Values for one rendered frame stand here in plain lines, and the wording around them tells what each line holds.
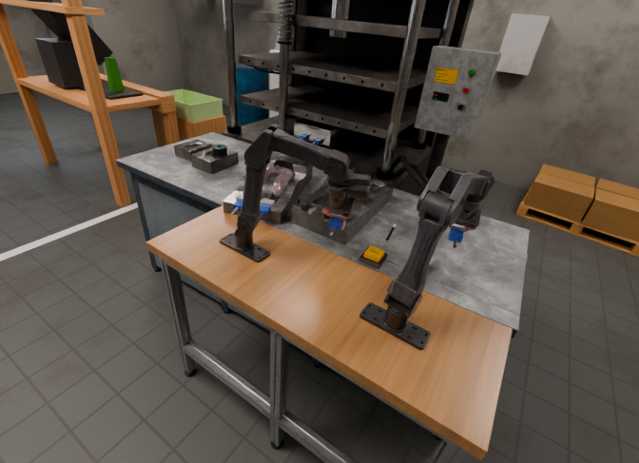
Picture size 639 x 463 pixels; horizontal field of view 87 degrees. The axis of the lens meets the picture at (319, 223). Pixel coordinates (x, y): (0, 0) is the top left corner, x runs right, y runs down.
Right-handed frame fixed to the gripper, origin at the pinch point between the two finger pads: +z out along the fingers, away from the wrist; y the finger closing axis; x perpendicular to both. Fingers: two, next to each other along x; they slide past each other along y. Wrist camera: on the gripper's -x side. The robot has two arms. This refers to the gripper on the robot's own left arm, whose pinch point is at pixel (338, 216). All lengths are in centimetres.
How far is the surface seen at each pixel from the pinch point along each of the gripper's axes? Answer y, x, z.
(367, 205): -6.8, -19.0, 17.5
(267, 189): 38.2, -15.5, 17.7
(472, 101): -41, -90, 13
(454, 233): -40.4, -7.0, 4.4
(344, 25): 31, -114, -3
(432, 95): -22, -93, 16
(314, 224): 11.1, -1.9, 14.1
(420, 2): -7, -103, -23
